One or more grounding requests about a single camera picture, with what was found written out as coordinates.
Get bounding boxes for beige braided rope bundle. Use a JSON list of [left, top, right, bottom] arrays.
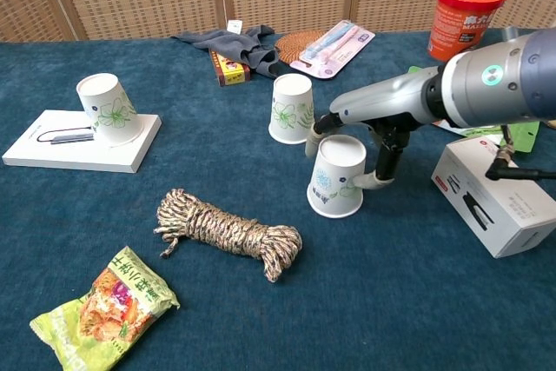
[[153, 188, 304, 284]]

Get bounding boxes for red instant noodle tub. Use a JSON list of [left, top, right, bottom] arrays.
[[427, 0, 508, 63]]

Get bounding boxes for pink toothbrush blister pack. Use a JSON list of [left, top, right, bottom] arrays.
[[289, 19, 376, 80]]

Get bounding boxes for grey cloth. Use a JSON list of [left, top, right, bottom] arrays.
[[171, 25, 281, 79]]

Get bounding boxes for flat white product box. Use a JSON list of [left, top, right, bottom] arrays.
[[2, 109, 162, 175]]

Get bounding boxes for white paper cup blue flower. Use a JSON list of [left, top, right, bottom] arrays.
[[307, 135, 367, 219]]

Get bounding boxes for small red yellow box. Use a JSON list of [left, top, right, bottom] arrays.
[[208, 48, 252, 88]]

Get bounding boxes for green snack packet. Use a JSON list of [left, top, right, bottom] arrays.
[[29, 245, 181, 371]]

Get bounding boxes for white paper cup green leaves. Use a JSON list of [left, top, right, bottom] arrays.
[[268, 73, 317, 145]]

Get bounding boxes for green white snack pouch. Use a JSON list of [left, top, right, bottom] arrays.
[[407, 65, 540, 155]]

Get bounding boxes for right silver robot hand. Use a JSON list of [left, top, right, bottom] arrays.
[[303, 64, 442, 192]]

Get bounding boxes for white stapler box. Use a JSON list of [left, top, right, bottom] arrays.
[[430, 135, 556, 259]]

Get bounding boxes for white paper cup green flower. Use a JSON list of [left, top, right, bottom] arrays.
[[76, 73, 144, 146]]

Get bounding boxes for round woven brown coaster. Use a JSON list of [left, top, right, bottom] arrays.
[[274, 30, 327, 66]]

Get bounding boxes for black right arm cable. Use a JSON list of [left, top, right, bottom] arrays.
[[485, 125, 556, 181]]

